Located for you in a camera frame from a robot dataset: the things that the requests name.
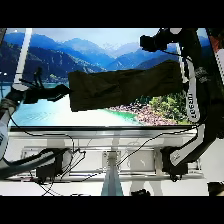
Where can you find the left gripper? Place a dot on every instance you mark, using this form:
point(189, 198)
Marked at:
point(41, 93)

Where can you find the olive green garment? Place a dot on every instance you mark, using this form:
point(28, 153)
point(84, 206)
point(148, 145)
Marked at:
point(110, 88)

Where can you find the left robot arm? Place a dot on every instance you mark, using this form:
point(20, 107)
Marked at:
point(13, 98)

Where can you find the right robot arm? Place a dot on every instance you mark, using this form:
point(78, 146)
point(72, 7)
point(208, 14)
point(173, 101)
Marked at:
point(194, 100)

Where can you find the silver frame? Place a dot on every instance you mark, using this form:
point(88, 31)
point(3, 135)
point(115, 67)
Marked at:
point(111, 181)

